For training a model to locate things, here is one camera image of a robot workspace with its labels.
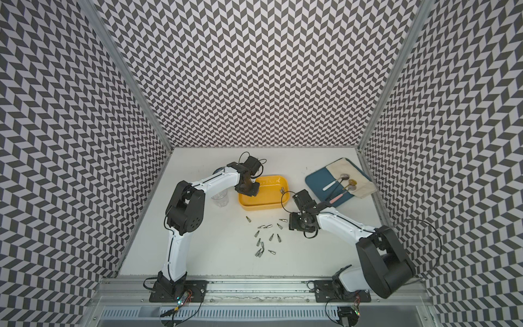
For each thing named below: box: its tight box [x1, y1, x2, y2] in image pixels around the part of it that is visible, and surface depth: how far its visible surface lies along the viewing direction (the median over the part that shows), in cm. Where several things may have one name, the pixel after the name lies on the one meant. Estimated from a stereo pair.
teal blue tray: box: [305, 166, 355, 208], surface depth 101 cm
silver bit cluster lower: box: [254, 241, 265, 258], surface depth 84 cm
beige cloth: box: [324, 158, 378, 199], surface depth 107 cm
